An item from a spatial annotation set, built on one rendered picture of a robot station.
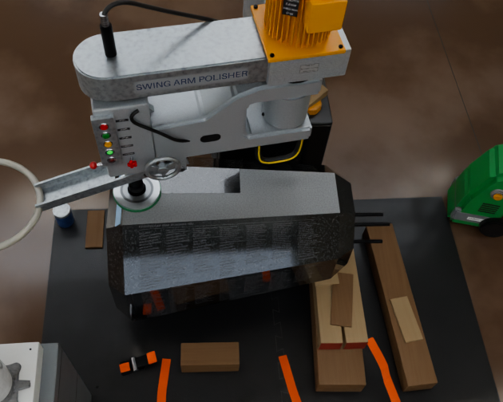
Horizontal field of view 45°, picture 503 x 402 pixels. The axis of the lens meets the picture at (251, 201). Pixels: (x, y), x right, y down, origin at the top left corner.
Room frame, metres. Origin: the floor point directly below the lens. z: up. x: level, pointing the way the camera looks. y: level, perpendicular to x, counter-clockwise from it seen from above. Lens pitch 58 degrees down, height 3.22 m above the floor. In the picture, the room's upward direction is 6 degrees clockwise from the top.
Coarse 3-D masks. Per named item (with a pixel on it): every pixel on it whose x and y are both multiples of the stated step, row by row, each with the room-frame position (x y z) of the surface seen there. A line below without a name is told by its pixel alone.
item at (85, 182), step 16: (64, 176) 1.45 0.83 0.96; (80, 176) 1.47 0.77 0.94; (96, 176) 1.47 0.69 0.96; (128, 176) 1.43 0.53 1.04; (144, 176) 1.45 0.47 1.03; (48, 192) 1.40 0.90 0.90; (64, 192) 1.40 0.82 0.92; (80, 192) 1.37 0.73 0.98; (96, 192) 1.39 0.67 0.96; (48, 208) 1.32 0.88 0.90
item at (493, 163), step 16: (480, 160) 2.20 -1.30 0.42; (496, 160) 2.14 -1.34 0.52; (464, 176) 2.19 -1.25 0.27; (480, 176) 2.09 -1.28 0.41; (496, 176) 2.03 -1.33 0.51; (448, 192) 2.22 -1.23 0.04; (464, 192) 2.07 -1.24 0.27; (480, 192) 2.01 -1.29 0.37; (496, 192) 1.98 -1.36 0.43; (448, 208) 2.10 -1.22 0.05; (464, 208) 2.01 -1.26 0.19; (480, 208) 2.00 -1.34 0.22; (496, 208) 1.99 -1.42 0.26; (480, 224) 1.98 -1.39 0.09; (496, 224) 1.95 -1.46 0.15
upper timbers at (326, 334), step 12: (348, 264) 1.53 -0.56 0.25; (324, 288) 1.38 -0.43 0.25; (324, 300) 1.31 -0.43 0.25; (360, 300) 1.33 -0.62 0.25; (324, 312) 1.24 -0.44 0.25; (360, 312) 1.26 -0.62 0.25; (324, 324) 1.18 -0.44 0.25; (360, 324) 1.20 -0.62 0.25; (324, 336) 1.11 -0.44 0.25; (336, 336) 1.12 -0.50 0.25; (348, 336) 1.13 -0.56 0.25; (360, 336) 1.13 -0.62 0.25; (324, 348) 1.08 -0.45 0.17; (336, 348) 1.08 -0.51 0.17; (348, 348) 1.09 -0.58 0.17; (360, 348) 1.10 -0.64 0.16
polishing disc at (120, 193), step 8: (128, 184) 1.52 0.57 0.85; (152, 184) 1.53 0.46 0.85; (120, 192) 1.47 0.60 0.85; (128, 192) 1.47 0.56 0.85; (152, 192) 1.49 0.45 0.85; (120, 200) 1.43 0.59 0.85; (128, 200) 1.43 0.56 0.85; (136, 200) 1.44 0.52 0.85; (144, 200) 1.44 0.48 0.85; (152, 200) 1.45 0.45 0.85; (128, 208) 1.39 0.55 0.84; (136, 208) 1.39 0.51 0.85; (144, 208) 1.40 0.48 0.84
